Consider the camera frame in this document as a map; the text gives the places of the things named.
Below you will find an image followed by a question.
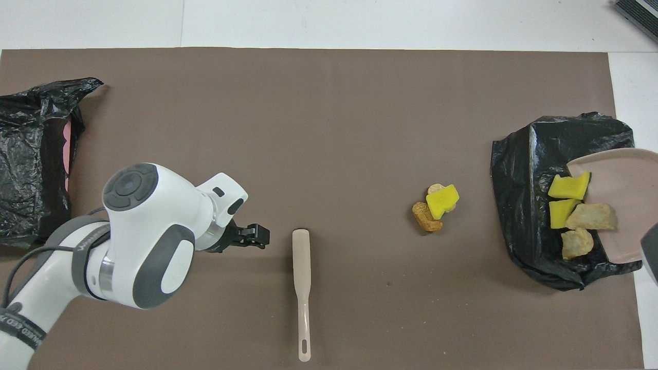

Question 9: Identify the brown table mat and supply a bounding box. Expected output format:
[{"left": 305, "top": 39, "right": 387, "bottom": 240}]
[{"left": 0, "top": 48, "right": 645, "bottom": 370}]

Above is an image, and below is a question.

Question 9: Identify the beige hand brush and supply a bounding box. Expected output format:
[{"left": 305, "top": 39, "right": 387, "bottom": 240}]
[{"left": 292, "top": 229, "right": 312, "bottom": 363}]

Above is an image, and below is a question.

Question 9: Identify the pink plastic bin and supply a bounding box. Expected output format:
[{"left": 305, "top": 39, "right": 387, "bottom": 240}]
[{"left": 61, "top": 117, "right": 74, "bottom": 192}]

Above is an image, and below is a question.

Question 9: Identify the grey ribbed device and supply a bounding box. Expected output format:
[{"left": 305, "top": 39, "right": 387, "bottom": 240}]
[{"left": 613, "top": 0, "right": 658, "bottom": 44}]

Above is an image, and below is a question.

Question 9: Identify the beige plastic dustpan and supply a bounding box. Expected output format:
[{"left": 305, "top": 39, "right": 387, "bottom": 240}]
[{"left": 566, "top": 148, "right": 658, "bottom": 265}]

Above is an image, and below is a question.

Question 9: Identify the loose black trash bag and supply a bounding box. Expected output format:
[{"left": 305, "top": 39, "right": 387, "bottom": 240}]
[{"left": 0, "top": 77, "right": 104, "bottom": 250}]

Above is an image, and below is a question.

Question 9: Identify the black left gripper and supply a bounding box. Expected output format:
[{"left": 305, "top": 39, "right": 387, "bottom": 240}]
[{"left": 208, "top": 220, "right": 270, "bottom": 253}]

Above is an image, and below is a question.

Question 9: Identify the yellow sponge piece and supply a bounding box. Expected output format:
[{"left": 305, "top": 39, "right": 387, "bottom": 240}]
[
  {"left": 426, "top": 184, "right": 460, "bottom": 220},
  {"left": 547, "top": 171, "right": 592, "bottom": 201},
  {"left": 549, "top": 198, "right": 583, "bottom": 230}
]

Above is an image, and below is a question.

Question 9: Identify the brown sponge piece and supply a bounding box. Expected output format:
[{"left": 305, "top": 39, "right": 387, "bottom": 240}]
[{"left": 412, "top": 201, "right": 444, "bottom": 232}]

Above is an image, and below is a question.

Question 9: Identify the taut black trash bag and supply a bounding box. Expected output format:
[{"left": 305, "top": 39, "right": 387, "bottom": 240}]
[{"left": 490, "top": 112, "right": 645, "bottom": 292}]

